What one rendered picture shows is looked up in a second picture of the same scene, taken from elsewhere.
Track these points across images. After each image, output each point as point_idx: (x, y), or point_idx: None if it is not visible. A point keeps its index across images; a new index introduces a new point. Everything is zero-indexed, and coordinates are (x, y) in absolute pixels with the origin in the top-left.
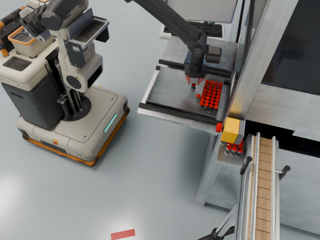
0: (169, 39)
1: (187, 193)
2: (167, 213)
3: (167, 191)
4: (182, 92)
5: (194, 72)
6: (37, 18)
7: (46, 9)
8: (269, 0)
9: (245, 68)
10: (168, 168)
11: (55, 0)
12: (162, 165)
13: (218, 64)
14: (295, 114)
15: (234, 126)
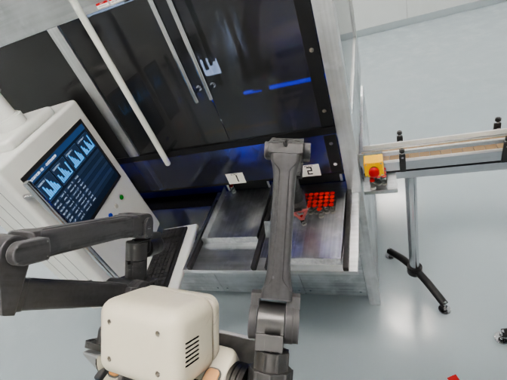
0: (179, 289)
1: (368, 315)
2: (406, 335)
3: (375, 341)
4: (308, 233)
5: (303, 197)
6: (285, 356)
7: (278, 320)
8: (336, 50)
9: (349, 111)
10: (338, 344)
11: (255, 307)
12: (335, 354)
13: (253, 210)
14: (356, 117)
15: (374, 157)
